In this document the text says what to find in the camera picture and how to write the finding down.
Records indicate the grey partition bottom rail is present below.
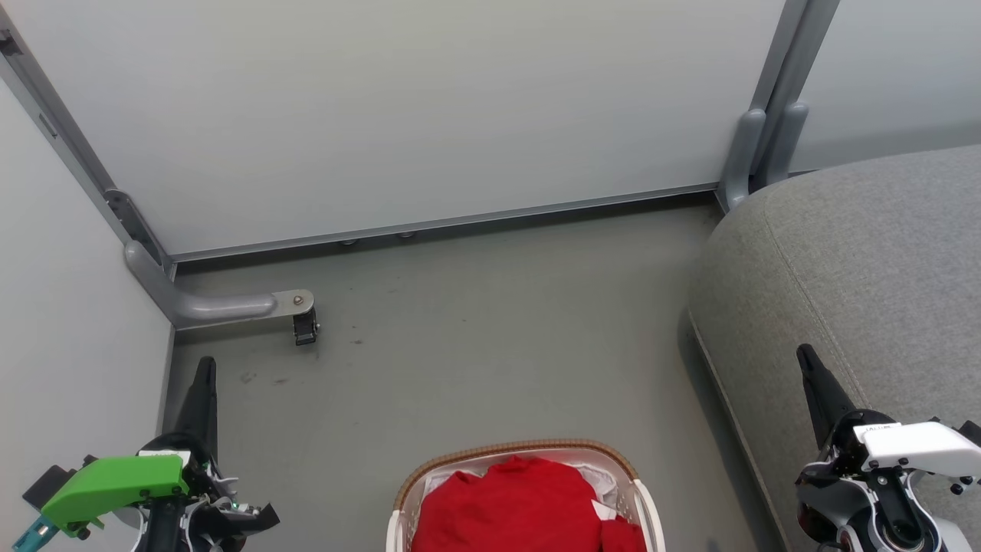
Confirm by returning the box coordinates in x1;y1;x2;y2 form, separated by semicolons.
167;182;723;266

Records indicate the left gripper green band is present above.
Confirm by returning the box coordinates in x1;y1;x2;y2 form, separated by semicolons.
40;356;281;552

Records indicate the grey partition double post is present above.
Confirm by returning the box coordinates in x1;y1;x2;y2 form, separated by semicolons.
715;0;842;213

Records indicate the grey partition foot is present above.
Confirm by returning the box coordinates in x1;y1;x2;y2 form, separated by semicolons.
123;241;316;331

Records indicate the white laundry basket brown rim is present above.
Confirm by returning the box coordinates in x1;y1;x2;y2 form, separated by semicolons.
386;439;666;552

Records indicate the grey fabric sofa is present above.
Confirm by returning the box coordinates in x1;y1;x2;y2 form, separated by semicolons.
687;144;981;552

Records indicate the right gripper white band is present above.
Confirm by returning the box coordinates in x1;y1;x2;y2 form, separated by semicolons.
793;343;981;552

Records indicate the grey partition post with bracket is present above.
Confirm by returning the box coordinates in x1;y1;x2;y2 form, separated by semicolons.
0;11;179;269

